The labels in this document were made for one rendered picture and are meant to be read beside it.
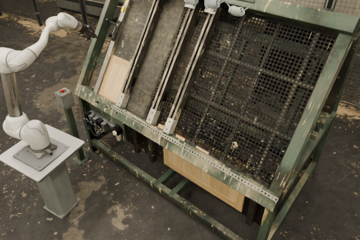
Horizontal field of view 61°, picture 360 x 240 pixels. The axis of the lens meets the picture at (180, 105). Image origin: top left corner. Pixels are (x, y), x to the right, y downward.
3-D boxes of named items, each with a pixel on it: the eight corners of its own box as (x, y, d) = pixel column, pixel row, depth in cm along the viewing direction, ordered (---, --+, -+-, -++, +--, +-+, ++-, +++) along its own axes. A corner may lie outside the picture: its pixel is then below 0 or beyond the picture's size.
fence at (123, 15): (96, 91, 302) (93, 91, 299) (128, -1, 290) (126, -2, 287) (99, 94, 300) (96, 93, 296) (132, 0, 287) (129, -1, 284)
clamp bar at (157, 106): (149, 120, 265) (130, 119, 244) (199, -12, 250) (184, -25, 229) (157, 125, 260) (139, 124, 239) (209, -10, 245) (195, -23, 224)
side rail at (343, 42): (272, 187, 212) (268, 189, 202) (340, 37, 198) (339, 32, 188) (283, 193, 208) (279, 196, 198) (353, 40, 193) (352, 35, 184)
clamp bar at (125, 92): (119, 104, 284) (100, 102, 264) (164, -20, 269) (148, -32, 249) (127, 108, 279) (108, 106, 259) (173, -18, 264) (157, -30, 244)
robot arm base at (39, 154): (42, 161, 243) (40, 156, 240) (25, 150, 253) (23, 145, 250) (60, 149, 255) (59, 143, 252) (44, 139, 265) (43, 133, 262)
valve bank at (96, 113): (82, 128, 305) (77, 109, 291) (93, 121, 314) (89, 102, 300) (114, 150, 280) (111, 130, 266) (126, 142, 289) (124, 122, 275)
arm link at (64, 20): (79, 17, 258) (68, 19, 264) (65, 9, 244) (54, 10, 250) (77, 29, 256) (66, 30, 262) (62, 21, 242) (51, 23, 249)
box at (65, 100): (58, 106, 304) (54, 91, 293) (68, 101, 311) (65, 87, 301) (65, 111, 298) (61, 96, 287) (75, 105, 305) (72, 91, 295)
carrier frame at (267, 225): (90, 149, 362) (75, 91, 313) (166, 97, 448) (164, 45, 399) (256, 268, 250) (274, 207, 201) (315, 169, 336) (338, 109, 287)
